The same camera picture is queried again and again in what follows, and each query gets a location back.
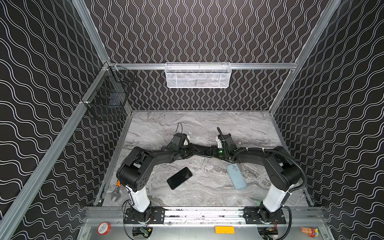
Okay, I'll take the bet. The black phone case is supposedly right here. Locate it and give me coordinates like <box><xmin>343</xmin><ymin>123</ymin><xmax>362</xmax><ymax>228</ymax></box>
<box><xmin>194</xmin><ymin>146</ymin><xmax>213</xmax><ymax>158</ymax></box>

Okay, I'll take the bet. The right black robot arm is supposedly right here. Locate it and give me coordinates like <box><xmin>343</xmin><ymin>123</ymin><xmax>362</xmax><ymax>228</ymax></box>
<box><xmin>212</xmin><ymin>128</ymin><xmax>308</xmax><ymax>223</ymax></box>

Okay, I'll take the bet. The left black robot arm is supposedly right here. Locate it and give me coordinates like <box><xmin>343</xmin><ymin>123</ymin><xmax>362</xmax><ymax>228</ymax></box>
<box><xmin>116</xmin><ymin>134</ymin><xmax>199</xmax><ymax>223</ymax></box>

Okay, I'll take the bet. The light blue phone case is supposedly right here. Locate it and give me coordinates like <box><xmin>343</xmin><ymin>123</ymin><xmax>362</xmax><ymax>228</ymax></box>
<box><xmin>226</xmin><ymin>164</ymin><xmax>247</xmax><ymax>190</ymax></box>

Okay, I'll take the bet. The black phone screen up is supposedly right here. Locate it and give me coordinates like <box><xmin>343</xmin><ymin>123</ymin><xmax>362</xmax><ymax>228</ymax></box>
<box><xmin>167</xmin><ymin>167</ymin><xmax>193</xmax><ymax>190</ymax></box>

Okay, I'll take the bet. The yellow block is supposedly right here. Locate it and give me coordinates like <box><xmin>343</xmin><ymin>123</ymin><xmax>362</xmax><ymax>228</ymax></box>
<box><xmin>215</xmin><ymin>226</ymin><xmax>235</xmax><ymax>235</ymax></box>

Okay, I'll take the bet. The orange adjustable wrench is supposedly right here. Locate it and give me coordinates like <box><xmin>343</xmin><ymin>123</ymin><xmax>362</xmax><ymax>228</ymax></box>
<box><xmin>111</xmin><ymin>180</ymin><xmax>121</xmax><ymax>202</ymax></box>

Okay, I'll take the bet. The red tape roll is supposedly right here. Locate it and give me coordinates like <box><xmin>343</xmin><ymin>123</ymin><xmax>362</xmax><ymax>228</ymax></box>
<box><xmin>97</xmin><ymin>222</ymin><xmax>111</xmax><ymax>236</ymax></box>

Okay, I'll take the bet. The red yellow toy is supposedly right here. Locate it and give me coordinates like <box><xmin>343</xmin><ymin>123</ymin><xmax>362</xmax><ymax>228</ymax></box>
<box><xmin>301</xmin><ymin>227</ymin><xmax>319</xmax><ymax>238</ymax></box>

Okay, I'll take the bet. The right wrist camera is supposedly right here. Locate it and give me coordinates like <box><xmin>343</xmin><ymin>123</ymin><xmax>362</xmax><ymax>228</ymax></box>
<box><xmin>216</xmin><ymin>136</ymin><xmax>223</xmax><ymax>149</ymax></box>

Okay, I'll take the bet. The white wire mesh basket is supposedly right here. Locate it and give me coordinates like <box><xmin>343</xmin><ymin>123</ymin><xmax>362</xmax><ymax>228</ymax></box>
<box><xmin>165</xmin><ymin>62</ymin><xmax>232</xmax><ymax>89</ymax></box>

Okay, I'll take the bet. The black wire basket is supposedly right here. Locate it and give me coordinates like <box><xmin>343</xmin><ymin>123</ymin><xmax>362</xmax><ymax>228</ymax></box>
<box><xmin>85</xmin><ymin>66</ymin><xmax>137</xmax><ymax>122</ymax></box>

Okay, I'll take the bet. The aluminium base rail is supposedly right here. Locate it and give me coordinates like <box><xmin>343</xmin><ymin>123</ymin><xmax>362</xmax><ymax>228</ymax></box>
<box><xmin>85</xmin><ymin>206</ymin><xmax>326</xmax><ymax>226</ymax></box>

